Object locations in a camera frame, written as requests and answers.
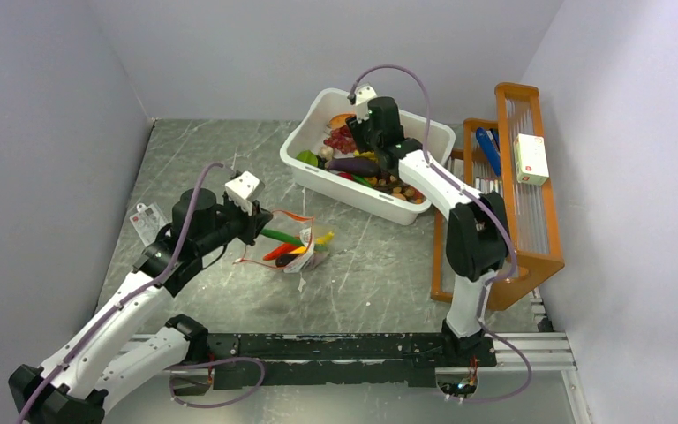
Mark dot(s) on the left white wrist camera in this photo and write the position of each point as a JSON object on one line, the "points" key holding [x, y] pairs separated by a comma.
{"points": [[243, 190]]}

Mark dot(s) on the red toy grapes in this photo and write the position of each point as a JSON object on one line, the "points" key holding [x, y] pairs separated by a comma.
{"points": [[340, 140]]}

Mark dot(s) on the orange toy carrot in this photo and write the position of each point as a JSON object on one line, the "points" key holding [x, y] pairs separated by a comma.
{"points": [[284, 248]]}

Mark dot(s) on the clear zip top bag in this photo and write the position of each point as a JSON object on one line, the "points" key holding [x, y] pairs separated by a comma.
{"points": [[294, 225]]}

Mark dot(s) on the green toy chili pepper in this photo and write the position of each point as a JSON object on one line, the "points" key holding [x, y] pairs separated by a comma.
{"points": [[285, 238]]}

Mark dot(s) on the yellow toy chili pepper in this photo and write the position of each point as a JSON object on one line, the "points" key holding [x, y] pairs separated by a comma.
{"points": [[326, 238]]}

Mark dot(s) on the white tag card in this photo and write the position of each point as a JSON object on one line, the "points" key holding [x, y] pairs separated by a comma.
{"points": [[147, 221]]}

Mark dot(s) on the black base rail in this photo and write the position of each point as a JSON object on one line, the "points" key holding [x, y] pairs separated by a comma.
{"points": [[237, 361]]}

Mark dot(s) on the blue handled tool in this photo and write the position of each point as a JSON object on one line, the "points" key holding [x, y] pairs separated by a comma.
{"points": [[488, 141]]}

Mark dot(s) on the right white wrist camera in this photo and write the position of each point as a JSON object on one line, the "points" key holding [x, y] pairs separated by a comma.
{"points": [[363, 94]]}

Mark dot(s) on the orange toy melon slice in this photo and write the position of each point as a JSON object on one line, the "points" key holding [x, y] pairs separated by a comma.
{"points": [[339, 121]]}

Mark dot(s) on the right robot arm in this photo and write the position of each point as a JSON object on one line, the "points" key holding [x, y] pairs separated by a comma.
{"points": [[477, 243]]}

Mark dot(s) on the orange wooden rack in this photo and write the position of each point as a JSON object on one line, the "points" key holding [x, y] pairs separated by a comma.
{"points": [[531, 211]]}

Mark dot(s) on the white small carton box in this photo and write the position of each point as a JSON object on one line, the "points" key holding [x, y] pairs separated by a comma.
{"points": [[530, 159]]}

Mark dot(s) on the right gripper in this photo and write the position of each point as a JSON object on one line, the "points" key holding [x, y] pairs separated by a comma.
{"points": [[357, 129]]}

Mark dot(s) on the dark purple toy eggplant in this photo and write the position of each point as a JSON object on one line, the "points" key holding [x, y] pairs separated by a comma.
{"points": [[359, 166]]}

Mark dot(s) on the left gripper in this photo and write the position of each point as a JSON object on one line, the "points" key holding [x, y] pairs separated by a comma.
{"points": [[253, 223]]}

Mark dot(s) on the green toy lime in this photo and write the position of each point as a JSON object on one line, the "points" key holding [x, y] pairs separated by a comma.
{"points": [[308, 157]]}

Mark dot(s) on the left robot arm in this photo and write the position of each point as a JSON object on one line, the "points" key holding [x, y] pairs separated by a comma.
{"points": [[88, 377]]}

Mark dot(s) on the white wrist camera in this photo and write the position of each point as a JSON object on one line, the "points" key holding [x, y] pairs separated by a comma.
{"points": [[243, 190], [363, 94]]}

